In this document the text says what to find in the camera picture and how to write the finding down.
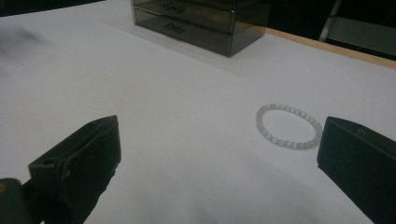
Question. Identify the dark transparent drawer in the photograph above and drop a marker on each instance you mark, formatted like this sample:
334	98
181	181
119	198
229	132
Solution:
202	35

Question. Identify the dark transparent drawer box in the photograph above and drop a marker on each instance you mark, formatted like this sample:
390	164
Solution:
249	37

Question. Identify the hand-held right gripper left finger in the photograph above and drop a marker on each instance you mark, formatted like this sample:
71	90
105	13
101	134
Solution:
77	168

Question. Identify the white table mat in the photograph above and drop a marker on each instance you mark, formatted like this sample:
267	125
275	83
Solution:
186	109

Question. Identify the white metal stand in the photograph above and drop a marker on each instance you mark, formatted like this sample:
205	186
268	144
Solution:
358	34

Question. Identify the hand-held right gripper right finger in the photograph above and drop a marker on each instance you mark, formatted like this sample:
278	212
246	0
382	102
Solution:
358	168

